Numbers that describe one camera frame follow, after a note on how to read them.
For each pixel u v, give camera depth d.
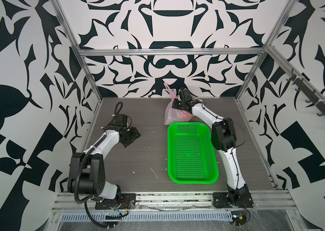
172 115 1.01
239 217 0.71
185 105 0.81
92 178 0.43
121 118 0.72
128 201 0.73
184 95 0.83
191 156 0.89
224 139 0.62
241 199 0.66
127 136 0.77
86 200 0.67
